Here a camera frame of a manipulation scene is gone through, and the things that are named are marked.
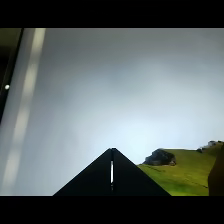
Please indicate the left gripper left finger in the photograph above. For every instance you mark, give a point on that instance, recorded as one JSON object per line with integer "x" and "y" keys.
{"x": 95, "y": 180}

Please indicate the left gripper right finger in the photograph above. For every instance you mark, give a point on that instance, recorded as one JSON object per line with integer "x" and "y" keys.
{"x": 130, "y": 180}

